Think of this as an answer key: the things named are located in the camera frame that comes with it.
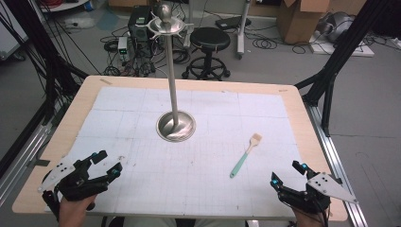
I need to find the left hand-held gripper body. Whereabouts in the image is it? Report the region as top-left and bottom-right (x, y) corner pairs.
(37, 155), (110, 221)

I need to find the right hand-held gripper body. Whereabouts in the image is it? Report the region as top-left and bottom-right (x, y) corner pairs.
(277, 171), (359, 216)

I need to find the person's right hand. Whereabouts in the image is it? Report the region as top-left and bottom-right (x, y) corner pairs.
(291, 206), (330, 227)

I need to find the person's left hand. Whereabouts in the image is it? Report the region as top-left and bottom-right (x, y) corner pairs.
(58, 193), (98, 227)

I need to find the white grid mat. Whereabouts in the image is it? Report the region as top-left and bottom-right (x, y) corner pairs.
(44, 86), (312, 220)

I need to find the tall metal utensil stand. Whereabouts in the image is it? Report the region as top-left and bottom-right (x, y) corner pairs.
(147, 3), (198, 143)

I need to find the small white power supply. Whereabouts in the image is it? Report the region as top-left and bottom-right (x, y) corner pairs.
(116, 36), (130, 62)

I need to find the white flat board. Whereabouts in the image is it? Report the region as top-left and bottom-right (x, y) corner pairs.
(308, 30), (375, 59)

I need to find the black computer tower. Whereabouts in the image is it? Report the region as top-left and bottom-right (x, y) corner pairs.
(127, 5), (156, 44)

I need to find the brown cardboard box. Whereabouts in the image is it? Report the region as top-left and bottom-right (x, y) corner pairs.
(276, 0), (332, 45)

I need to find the grey rounded device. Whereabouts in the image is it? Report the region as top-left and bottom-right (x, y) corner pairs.
(317, 10), (357, 44)

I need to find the black round stool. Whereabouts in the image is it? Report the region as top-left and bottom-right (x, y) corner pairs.
(181, 26), (232, 81)

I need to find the flat black device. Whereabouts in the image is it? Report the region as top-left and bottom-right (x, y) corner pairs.
(215, 15), (253, 31)

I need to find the aluminium rail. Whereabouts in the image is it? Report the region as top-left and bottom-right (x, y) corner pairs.
(303, 99), (369, 227)
(0, 120), (54, 207)

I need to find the green handled wooden brush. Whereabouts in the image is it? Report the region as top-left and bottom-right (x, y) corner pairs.
(229, 132), (264, 180)

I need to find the tangle of black cables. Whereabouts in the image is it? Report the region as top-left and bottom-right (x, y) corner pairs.
(99, 26), (192, 78)

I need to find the black metal frame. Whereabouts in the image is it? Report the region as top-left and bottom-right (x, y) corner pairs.
(0, 0), (90, 178)
(294, 0), (393, 138)

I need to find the coiled black cable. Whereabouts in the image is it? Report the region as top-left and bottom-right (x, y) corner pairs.
(251, 30), (279, 51)

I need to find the white stand post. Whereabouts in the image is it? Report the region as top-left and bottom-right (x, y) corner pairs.
(235, 0), (253, 61)

